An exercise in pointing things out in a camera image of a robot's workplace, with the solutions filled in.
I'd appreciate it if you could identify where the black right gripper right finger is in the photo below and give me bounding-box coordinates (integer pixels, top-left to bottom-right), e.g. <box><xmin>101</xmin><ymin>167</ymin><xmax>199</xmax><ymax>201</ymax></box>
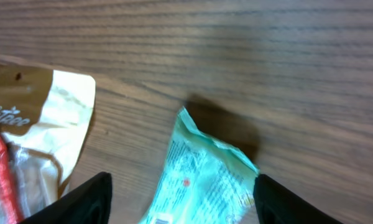
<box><xmin>253</xmin><ymin>174</ymin><xmax>341</xmax><ymax>224</ymax></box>

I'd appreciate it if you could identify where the red snack bar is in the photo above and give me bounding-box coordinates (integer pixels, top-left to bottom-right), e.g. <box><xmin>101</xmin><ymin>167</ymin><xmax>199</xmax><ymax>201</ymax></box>
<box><xmin>0</xmin><ymin>136</ymin><xmax>24</xmax><ymax>224</ymax></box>

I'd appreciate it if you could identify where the teal snack packet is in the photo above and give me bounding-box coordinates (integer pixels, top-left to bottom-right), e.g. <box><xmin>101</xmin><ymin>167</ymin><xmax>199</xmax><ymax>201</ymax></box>
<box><xmin>141</xmin><ymin>108</ymin><xmax>259</xmax><ymax>224</ymax></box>

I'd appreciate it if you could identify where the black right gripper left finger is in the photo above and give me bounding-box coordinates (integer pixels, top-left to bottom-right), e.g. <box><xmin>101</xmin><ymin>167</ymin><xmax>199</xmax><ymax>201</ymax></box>
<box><xmin>21</xmin><ymin>172</ymin><xmax>113</xmax><ymax>224</ymax></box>

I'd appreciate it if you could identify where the beige cookie bag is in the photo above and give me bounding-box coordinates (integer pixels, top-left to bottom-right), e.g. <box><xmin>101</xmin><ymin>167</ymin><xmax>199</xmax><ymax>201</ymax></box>
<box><xmin>0</xmin><ymin>65</ymin><xmax>96</xmax><ymax>223</ymax></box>

